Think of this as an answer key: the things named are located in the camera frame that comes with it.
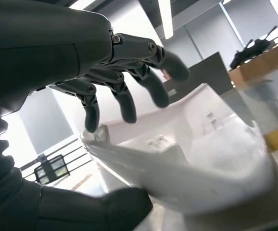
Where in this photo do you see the white ceiling light strip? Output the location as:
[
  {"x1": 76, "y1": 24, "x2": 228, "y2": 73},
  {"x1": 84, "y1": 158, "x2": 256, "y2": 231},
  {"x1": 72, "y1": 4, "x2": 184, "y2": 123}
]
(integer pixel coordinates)
[{"x1": 157, "y1": 0, "x2": 174, "y2": 40}]

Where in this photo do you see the grey partition panel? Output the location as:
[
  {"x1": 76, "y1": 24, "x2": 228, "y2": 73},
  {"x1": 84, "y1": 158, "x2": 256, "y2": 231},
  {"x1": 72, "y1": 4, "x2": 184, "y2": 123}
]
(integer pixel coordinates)
[{"x1": 163, "y1": 51, "x2": 255, "y2": 128}]

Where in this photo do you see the black machine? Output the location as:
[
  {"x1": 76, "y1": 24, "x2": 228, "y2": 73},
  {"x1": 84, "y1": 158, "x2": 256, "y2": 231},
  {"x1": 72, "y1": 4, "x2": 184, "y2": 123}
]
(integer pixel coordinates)
[{"x1": 229, "y1": 25, "x2": 278, "y2": 70}]

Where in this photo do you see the brown cardboard box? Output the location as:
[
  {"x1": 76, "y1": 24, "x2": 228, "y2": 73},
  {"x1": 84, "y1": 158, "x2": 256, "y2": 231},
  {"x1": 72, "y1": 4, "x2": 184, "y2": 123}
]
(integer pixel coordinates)
[{"x1": 228, "y1": 44, "x2": 278, "y2": 89}]

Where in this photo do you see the wire cage cart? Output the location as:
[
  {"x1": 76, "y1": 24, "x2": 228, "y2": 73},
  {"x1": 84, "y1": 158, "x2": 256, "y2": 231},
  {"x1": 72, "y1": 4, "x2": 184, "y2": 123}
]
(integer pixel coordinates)
[{"x1": 34, "y1": 154, "x2": 71, "y2": 186}]

